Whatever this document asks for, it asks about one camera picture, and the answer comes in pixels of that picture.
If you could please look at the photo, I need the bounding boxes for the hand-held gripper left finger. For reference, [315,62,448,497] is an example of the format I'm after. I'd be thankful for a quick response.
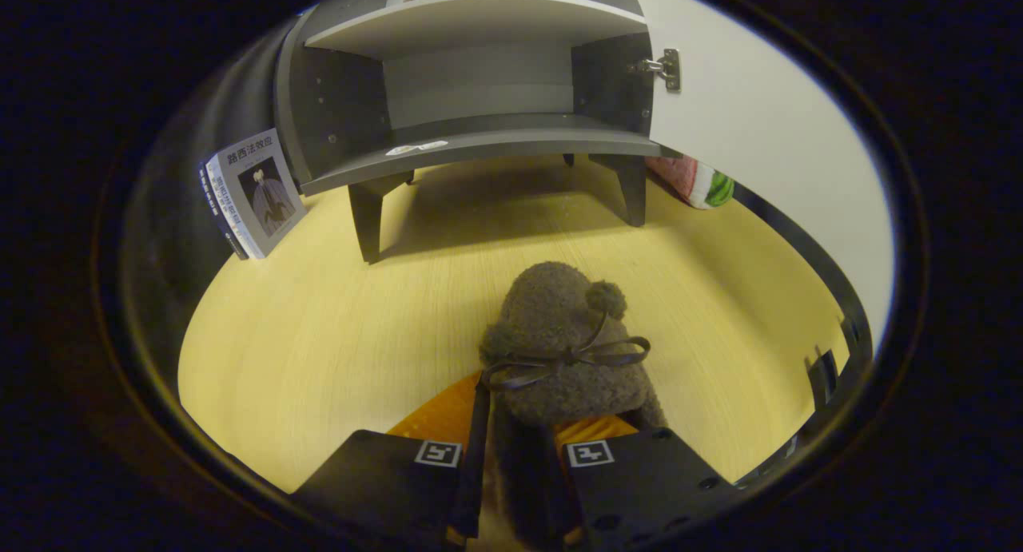
[289,368,490,552]

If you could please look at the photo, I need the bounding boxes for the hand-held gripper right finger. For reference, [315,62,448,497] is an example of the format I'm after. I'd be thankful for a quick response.
[551,412,736,552]

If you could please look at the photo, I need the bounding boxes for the black cabinet door handle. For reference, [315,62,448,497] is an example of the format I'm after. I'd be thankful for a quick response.
[806,346,842,413]

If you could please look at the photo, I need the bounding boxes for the grey shoe cabinet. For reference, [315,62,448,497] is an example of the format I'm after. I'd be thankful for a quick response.
[274,0,664,264]

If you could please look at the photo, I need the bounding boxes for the metal door hinge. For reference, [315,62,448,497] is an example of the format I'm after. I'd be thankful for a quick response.
[627,49,682,92]

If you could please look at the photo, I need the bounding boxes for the watermelon slice toy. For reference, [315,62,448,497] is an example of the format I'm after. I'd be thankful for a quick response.
[646,157,736,211]

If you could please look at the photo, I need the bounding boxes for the grey cover book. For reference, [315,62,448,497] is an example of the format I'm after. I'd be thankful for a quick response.
[205,129,308,259]

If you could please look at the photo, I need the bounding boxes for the dark blue spine book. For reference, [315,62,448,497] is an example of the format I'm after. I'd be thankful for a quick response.
[198,162,250,261]

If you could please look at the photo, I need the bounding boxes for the black backdrop cloth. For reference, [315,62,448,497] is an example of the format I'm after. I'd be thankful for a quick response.
[120,17,301,425]

